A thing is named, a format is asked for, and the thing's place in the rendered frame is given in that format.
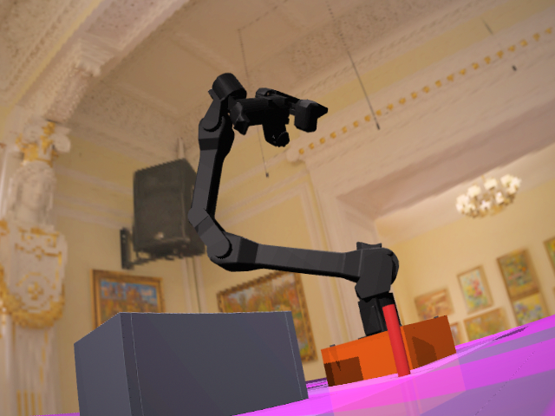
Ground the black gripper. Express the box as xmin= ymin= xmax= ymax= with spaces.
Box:
xmin=255 ymin=88 xmax=328 ymax=133

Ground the red peg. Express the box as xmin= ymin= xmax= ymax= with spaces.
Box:
xmin=382 ymin=304 xmax=411 ymax=377

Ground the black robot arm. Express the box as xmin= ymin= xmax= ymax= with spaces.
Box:
xmin=187 ymin=73 xmax=401 ymax=337

